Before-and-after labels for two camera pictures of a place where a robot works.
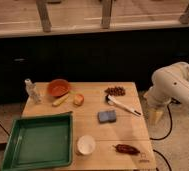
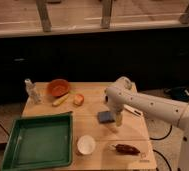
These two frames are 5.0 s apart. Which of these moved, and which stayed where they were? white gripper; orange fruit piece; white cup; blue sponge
Moved: white gripper
Stayed: white cup; orange fruit piece; blue sponge
